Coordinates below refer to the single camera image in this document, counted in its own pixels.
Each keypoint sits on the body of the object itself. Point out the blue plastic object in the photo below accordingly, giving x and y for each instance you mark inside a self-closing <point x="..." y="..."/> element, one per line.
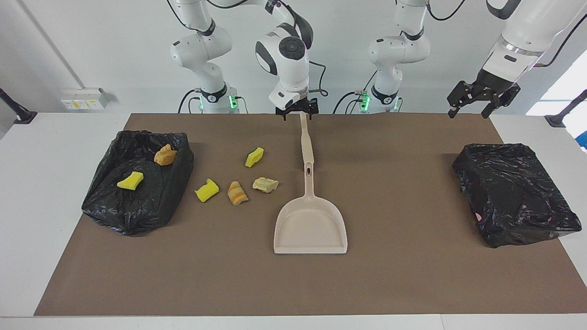
<point x="584" y="141"/>

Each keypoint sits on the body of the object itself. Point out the yellow sponge piece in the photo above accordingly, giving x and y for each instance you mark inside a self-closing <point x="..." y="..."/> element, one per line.
<point x="130" y="181"/>
<point x="206" y="191"/>

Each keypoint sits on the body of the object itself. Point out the yellow and green sponge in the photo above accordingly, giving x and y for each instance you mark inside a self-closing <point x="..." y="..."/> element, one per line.
<point x="254" y="157"/>

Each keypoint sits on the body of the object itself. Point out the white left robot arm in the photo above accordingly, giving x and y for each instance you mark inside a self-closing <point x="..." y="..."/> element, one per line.
<point x="532" y="27"/>

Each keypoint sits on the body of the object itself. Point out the striped toy croissant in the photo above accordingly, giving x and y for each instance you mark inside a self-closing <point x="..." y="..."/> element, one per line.
<point x="237" y="193"/>

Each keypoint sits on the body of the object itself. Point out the brown table mat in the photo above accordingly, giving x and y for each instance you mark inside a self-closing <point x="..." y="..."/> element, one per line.
<point x="293" y="284"/>

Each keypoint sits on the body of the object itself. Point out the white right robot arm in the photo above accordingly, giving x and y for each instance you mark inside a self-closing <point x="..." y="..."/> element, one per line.
<point x="289" y="64"/>

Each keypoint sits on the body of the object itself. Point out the brown toy bread roll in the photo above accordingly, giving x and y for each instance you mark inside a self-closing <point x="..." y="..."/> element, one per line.
<point x="165" y="156"/>

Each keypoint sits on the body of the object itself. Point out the beige plastic dustpan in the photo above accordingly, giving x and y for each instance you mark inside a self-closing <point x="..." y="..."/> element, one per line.
<point x="312" y="224"/>

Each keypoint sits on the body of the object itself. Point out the beige brush with black bristles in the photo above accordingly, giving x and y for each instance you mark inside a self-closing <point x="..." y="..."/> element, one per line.
<point x="306" y="142"/>

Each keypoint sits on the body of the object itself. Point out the white wall socket box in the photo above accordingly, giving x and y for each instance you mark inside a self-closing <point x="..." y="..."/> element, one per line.
<point x="85" y="98"/>

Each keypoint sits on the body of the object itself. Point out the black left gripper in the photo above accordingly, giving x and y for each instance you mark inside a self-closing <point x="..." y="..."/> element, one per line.
<point x="493" y="87"/>

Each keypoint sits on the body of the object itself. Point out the black pole stand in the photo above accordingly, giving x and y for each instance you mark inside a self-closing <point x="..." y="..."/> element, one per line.
<point x="556" y="121"/>
<point x="25" y="118"/>

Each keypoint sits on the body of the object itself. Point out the black-bagged trash bin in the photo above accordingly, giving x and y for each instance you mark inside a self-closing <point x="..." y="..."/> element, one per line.
<point x="513" y="197"/>
<point x="133" y="211"/>

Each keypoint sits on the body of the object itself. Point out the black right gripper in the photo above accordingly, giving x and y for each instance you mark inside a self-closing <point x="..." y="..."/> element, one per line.
<point x="297" y="107"/>

